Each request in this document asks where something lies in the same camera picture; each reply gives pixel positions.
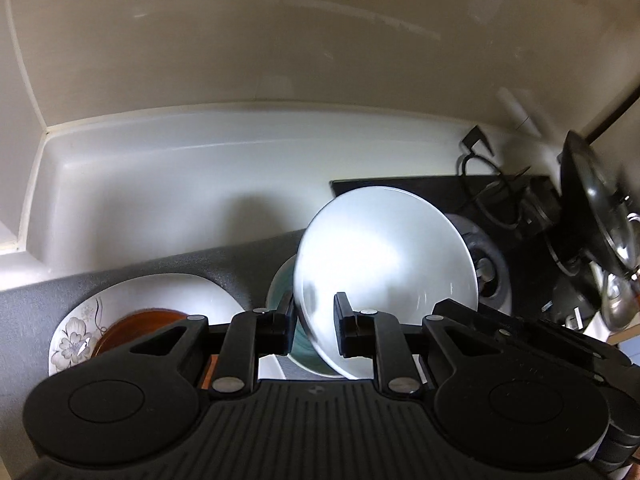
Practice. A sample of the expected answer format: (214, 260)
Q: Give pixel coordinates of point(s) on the round steel gas burner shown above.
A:
(492, 270)

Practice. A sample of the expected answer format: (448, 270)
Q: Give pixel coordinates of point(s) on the black burner cap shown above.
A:
(542, 200)

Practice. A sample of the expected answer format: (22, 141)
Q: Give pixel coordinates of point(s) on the black pan support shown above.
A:
(479, 134)

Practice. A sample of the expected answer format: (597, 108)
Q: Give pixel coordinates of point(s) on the white square floral plate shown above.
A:
(165, 292)

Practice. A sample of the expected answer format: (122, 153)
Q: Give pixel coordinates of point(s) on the black glass gas stove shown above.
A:
(345, 190)

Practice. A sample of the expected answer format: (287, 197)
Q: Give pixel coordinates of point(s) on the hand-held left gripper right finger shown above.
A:
(350, 332)

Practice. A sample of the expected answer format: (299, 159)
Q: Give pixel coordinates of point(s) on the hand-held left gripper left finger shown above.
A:
(280, 327)

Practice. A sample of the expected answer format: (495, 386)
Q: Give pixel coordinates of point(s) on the stainless steel pot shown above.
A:
(617, 300)

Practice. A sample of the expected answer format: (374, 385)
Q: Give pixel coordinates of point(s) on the pale green plate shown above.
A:
(280, 285)

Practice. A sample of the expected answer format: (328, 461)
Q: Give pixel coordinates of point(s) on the orange round plate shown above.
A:
(135, 327)

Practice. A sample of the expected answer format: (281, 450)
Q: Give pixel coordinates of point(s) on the black rimmed glass lid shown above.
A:
(585, 190)

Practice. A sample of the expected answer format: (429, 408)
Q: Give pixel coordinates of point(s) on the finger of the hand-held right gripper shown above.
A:
(540, 342)

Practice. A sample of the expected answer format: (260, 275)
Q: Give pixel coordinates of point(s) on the plain white plate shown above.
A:
(390, 250)

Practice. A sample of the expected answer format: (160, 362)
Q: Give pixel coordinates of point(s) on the grey dish mat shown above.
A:
(30, 320)

